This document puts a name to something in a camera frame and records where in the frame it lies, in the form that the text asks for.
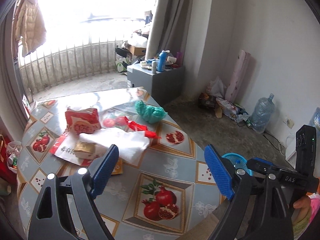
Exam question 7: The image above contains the gold tissue pack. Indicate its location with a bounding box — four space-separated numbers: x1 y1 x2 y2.
73 141 96 160

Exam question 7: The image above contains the white cloth rag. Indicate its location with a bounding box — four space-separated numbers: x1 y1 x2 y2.
79 127 150 164

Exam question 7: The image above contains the clear plastic bag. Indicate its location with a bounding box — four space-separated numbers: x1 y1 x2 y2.
98 101 137 132

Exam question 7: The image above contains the red and white snack bag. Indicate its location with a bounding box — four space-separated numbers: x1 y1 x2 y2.
49 107 101 167

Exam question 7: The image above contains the red plastic wrapper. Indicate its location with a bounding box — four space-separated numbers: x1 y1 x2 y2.
124 117 161 139

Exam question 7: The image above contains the green plastic bag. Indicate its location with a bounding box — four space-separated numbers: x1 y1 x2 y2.
135 101 167 124

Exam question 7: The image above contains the yellow Enaak snack packet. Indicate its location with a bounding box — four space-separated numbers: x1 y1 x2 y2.
111 158 123 175

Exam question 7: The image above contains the blue mesh trash basket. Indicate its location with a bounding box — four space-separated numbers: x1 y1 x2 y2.
222 153 253 176

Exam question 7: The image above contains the floor trash pile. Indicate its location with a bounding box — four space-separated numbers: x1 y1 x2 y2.
197 77 249 124

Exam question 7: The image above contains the right hand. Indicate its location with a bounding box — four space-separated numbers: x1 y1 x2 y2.
293 196 312 225

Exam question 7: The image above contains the fruit pattern tablecloth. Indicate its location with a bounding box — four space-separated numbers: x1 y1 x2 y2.
17 88 222 239

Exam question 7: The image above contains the large empty water jug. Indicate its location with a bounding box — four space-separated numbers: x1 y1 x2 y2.
249 93 276 134

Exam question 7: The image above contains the pink rolled mat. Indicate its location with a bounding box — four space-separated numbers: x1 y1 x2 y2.
225 50 251 102

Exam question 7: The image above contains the grey cabinet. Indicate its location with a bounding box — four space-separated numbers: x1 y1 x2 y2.
127 64 185 106

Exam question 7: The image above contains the balcony railing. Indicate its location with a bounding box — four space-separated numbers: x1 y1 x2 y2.
17 40 123 95

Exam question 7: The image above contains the blue spray bottle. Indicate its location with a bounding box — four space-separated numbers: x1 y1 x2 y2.
157 50 170 72

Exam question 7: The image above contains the beige hanging jacket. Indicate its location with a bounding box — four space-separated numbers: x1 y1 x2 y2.
15 0 47 57

